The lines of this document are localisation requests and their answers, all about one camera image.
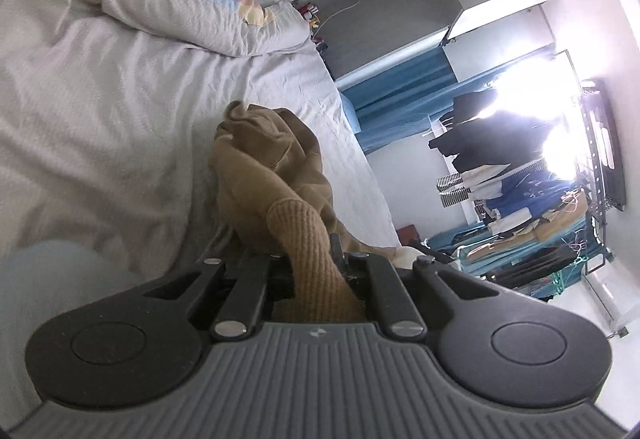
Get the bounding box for brown zip hoodie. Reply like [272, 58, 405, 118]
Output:
[210, 101, 396, 323]

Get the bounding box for black metal clothes rack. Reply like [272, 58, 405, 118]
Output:
[579, 79, 627, 272]

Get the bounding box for striped hanging garment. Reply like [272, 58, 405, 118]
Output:
[436, 173, 470, 208]

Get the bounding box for black hanging garment right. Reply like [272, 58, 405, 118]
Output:
[483, 244, 578, 289]

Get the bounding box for blue white hanging jacket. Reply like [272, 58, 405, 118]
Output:
[471, 169, 576, 219]

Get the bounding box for black hanging coat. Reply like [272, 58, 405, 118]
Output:
[428, 88, 552, 173]

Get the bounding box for tan hanging jacket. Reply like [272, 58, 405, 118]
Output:
[533, 188, 588, 243]

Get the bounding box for blue curtain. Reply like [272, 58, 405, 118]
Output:
[343, 48, 503, 154]

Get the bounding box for grey bed sheet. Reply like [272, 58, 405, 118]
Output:
[0, 0, 402, 420]

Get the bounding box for small bottles on nightstand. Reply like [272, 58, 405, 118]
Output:
[293, 0, 321, 29]

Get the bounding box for wall charger with cable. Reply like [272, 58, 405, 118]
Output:
[311, 0, 362, 40]

